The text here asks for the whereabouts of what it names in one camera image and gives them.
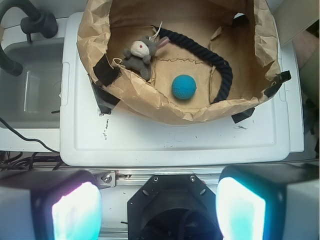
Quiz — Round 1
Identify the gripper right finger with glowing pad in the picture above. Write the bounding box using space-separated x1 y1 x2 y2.
215 163 320 240

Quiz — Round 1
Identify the brown paper bag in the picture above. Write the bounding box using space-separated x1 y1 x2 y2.
77 0 291 125

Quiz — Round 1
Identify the blue ball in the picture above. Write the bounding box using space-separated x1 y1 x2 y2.
171 74 197 100

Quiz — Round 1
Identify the dark blue rope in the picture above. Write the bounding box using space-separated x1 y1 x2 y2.
158 27 233 104

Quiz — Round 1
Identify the aluminium extrusion rail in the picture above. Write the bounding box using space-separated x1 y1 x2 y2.
86 167 226 188

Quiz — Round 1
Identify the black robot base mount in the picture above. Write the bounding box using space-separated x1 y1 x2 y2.
127 174 224 240

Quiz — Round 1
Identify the grey plush bunny toy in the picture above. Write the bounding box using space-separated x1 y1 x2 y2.
122 36 170 81

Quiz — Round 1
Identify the black faucet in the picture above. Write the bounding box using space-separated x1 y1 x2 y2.
0 0 58 77

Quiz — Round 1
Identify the black cable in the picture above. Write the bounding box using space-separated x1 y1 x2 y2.
0 116 61 154

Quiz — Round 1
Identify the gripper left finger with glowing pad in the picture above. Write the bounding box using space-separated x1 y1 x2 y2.
0 170 102 240

